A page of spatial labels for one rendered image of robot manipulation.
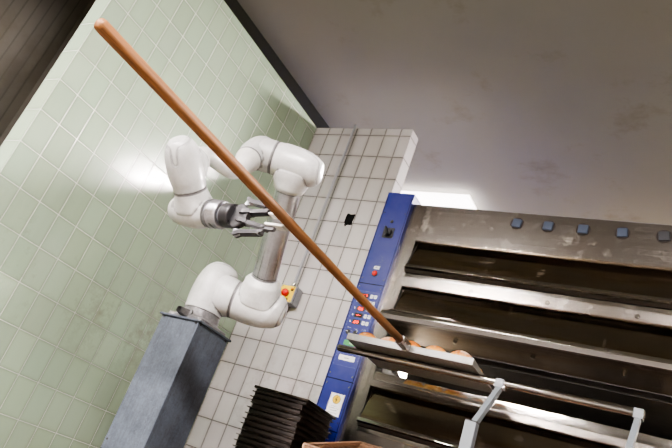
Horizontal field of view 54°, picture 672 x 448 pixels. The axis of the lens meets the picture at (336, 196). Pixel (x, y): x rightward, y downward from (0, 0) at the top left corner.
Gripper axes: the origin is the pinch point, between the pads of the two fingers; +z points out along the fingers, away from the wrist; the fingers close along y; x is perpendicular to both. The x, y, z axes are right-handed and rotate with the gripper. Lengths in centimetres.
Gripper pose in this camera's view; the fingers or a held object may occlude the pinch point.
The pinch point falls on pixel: (278, 221)
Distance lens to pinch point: 190.6
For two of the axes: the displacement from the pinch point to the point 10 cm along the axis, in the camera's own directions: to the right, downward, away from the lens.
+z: 8.5, 0.7, -5.3
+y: -3.3, 8.5, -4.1
